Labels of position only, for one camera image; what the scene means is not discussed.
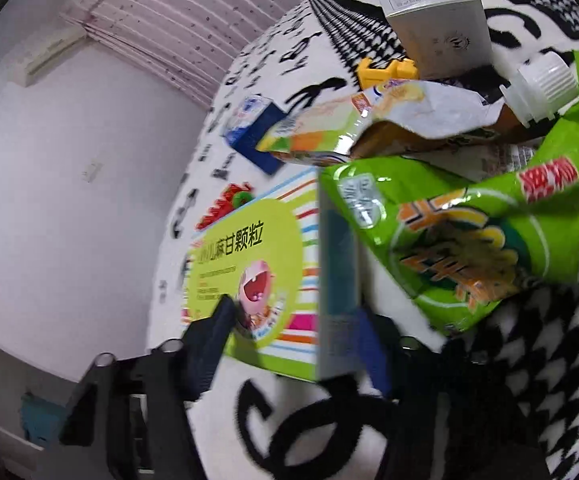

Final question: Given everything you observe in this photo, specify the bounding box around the white air conditioner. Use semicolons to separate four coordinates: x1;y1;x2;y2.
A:
12;25;88;86

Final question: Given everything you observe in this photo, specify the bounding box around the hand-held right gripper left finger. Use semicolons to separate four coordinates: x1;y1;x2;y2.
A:
60;295;240;480

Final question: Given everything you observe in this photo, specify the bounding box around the black and white printed blanket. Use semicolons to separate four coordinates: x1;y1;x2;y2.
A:
147;0;579;480

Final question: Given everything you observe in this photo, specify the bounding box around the white carton box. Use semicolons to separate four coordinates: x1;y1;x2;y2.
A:
374;0;493;81

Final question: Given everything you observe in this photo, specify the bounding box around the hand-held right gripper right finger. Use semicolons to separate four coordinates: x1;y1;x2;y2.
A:
352;307;550;480

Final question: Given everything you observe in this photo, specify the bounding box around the striped green medicine box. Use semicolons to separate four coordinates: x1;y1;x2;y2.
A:
182;167;365;383

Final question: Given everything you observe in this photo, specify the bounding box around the green snack bag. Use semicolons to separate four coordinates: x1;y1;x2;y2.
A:
317;105;579;336

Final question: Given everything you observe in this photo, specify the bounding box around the red snack packet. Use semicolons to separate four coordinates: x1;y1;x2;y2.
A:
194;182;255;233

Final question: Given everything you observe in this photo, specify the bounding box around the white printed wrapper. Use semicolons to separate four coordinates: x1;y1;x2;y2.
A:
414;142;543;183

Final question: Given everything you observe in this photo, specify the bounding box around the yellow orange snack bag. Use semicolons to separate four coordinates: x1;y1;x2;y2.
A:
257;80;545;168

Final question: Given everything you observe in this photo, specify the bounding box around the teal object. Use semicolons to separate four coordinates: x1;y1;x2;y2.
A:
20;392;68;448

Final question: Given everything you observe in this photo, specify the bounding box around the pink curtain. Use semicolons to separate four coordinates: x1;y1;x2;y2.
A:
62;0;360;108

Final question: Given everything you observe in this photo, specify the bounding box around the blue cookie box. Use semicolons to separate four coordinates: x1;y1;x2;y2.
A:
222;95;288;176

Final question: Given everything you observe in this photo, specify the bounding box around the yellow plastic clip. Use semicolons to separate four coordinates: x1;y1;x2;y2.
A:
357;57;417;88

